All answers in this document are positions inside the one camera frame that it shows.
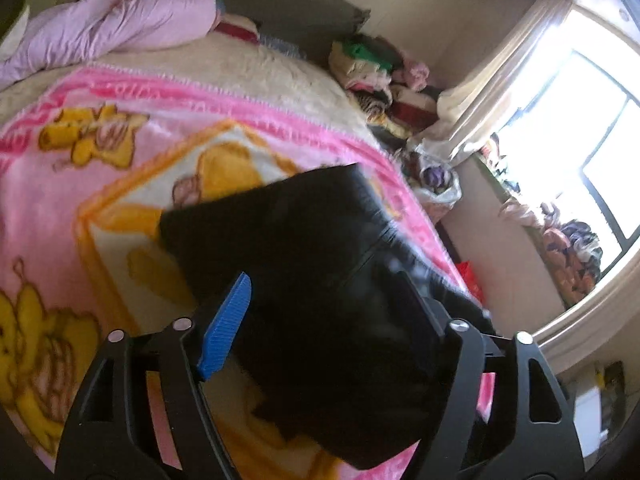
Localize lilac puffy quilt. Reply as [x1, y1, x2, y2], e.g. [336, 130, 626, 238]
[1, 0, 218, 89]

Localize green and cream blanket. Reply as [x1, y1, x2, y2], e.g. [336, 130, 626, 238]
[0, 0, 30, 62]

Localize grey upholstered headboard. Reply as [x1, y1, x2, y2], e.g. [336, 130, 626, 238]
[222, 0, 371, 66]

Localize cream window curtain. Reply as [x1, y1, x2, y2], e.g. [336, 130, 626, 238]
[433, 0, 572, 162]

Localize pink cartoon bear blanket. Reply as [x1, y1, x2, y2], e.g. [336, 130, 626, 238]
[1, 66, 460, 470]

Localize cream fleece bed sheet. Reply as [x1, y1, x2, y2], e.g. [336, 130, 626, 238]
[1, 32, 378, 158]

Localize clothes on window sill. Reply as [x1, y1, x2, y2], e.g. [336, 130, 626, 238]
[478, 133, 603, 308]

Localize red and white pillow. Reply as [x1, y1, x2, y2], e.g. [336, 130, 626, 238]
[213, 13, 259, 44]

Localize pile of folded clothes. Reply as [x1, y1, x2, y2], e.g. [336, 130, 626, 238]
[328, 34, 442, 151]

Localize black leather jacket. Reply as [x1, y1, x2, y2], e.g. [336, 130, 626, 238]
[159, 165, 494, 469]

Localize plastic bag of clothes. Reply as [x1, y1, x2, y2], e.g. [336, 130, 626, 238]
[397, 151, 462, 224]

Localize red plastic bag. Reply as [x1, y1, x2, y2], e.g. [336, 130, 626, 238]
[456, 261, 485, 304]

